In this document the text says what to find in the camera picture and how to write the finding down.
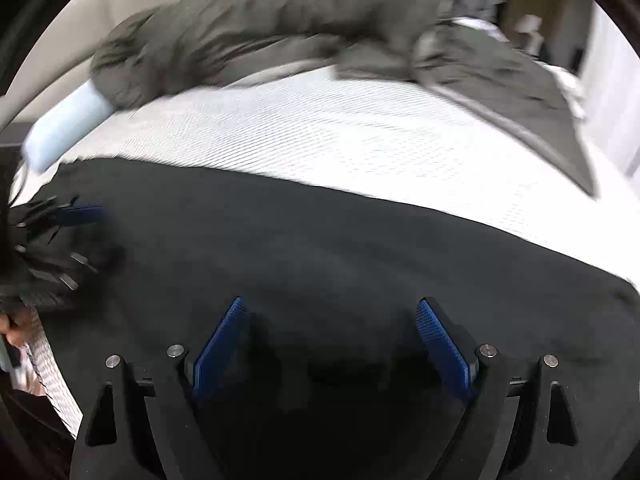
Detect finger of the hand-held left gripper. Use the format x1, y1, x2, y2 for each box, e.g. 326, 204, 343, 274
65, 242, 126, 287
50, 202, 108, 228

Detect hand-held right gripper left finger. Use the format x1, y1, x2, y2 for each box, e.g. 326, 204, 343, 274
70, 296, 249, 480

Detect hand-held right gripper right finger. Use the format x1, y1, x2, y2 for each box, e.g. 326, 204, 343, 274
416, 297, 576, 480

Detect black pants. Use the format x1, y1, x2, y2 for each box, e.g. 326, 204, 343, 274
10, 157, 640, 480

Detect person's left hand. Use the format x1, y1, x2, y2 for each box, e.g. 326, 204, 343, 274
0, 309, 41, 350

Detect light blue pillow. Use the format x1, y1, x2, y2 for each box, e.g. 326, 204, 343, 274
22, 82, 113, 171

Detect beige padded headboard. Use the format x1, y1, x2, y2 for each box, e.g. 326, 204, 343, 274
0, 0, 221, 126

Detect grey green duvet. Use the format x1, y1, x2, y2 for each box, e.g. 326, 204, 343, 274
90, 0, 599, 200

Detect white crumpled sheet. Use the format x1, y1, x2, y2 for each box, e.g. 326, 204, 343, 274
544, 62, 589, 122

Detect white curtain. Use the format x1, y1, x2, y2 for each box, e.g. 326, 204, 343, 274
580, 5, 640, 177

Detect white chair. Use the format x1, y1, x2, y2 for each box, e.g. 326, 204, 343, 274
517, 12, 544, 54

